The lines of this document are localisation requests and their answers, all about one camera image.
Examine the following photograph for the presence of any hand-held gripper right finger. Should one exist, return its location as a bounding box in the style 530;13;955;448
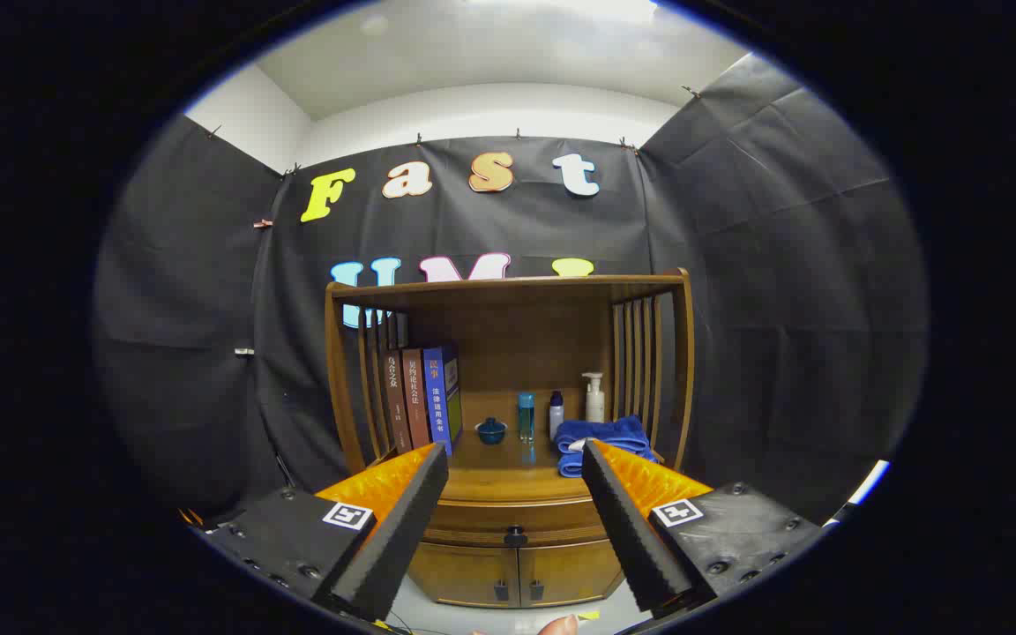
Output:
580;439;826;618

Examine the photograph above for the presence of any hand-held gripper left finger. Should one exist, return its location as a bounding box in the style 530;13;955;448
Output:
180;443;450;624

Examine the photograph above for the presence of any wooden drawer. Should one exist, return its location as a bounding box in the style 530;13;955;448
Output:
425;498;609;548

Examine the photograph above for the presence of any wooden cabinet door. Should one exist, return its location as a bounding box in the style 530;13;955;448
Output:
408;540;519;609
519;540;625;608

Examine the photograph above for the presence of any wooden countertop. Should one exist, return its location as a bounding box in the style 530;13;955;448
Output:
365;430;668;505

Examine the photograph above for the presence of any wooden cabinet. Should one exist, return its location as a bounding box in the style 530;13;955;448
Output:
325;269;696;609

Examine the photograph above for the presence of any blue folded towel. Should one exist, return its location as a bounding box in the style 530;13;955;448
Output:
554;415;657;479

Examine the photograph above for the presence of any dark brown book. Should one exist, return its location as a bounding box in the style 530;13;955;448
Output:
383;353;412;455

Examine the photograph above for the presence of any reddish brown book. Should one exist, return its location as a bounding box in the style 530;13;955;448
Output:
402;349;431;449

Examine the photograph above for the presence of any blue book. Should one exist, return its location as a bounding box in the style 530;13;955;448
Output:
422;344;463;456

